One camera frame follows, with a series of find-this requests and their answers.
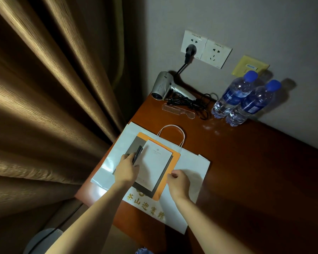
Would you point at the person's left hand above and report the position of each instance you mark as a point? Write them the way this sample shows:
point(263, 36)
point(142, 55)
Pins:
point(126, 170)

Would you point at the person's right hand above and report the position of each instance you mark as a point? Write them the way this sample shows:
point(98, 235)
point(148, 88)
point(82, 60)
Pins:
point(179, 183)

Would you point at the black pen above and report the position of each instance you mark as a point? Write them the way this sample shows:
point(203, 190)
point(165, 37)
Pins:
point(137, 154)

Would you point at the orange folder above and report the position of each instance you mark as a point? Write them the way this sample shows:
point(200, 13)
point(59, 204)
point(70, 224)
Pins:
point(172, 156)

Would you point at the white notepad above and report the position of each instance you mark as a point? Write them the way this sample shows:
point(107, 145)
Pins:
point(156, 164)

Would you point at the small clear plastic piece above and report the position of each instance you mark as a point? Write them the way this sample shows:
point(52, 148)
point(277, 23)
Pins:
point(177, 111)

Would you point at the silver hair dryer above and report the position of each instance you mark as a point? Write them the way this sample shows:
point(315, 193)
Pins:
point(161, 84)

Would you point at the clear water bottle blue label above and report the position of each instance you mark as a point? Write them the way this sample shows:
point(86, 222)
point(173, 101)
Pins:
point(253, 103)
point(234, 95)

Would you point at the person's left forearm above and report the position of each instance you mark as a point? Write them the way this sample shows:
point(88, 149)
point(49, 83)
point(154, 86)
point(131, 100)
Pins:
point(90, 224)

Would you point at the person's right forearm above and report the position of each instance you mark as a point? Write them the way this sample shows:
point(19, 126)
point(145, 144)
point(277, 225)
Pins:
point(212, 230)

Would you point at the reddish wooden desk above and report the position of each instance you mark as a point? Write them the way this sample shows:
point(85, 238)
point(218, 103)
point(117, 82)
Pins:
point(254, 172)

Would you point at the beige padded stool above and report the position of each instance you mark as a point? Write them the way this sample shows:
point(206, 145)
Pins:
point(74, 219)

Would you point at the brown curtain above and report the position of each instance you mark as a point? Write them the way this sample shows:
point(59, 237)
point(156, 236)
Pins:
point(42, 103)

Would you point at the white wall outlet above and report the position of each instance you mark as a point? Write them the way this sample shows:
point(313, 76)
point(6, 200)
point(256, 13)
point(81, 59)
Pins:
point(206, 49)

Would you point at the yellow wall sticker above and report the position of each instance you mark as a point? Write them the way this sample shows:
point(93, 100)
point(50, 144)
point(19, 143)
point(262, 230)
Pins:
point(250, 66)

